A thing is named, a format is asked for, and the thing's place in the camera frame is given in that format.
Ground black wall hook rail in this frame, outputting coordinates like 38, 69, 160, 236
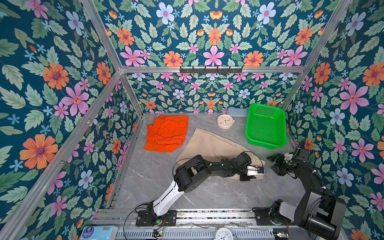
179, 66, 243, 75

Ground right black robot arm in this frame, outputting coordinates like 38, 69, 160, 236
267, 140, 347, 240

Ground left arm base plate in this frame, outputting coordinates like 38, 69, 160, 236
136, 210, 177, 227

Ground orange shorts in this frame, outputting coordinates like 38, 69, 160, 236
145, 115, 189, 153

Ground beige shorts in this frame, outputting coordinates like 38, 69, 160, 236
177, 129, 265, 167

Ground white clock at bottom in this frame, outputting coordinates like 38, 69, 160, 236
214, 227, 234, 240

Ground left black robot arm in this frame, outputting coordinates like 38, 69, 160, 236
146, 151, 265, 226

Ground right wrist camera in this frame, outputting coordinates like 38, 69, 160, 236
284, 153, 294, 162

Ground blue tissue pack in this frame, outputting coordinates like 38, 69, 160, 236
80, 226, 119, 240

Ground aluminium mounting rail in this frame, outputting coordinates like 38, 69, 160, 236
93, 208, 263, 227

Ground pink round alarm clock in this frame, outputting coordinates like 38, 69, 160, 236
217, 114, 235, 130

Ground grey rectangular box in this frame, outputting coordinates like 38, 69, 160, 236
228, 108, 249, 118

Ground green plastic basket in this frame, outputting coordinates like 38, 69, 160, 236
245, 104, 287, 150

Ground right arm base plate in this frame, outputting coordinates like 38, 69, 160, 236
252, 208, 295, 226

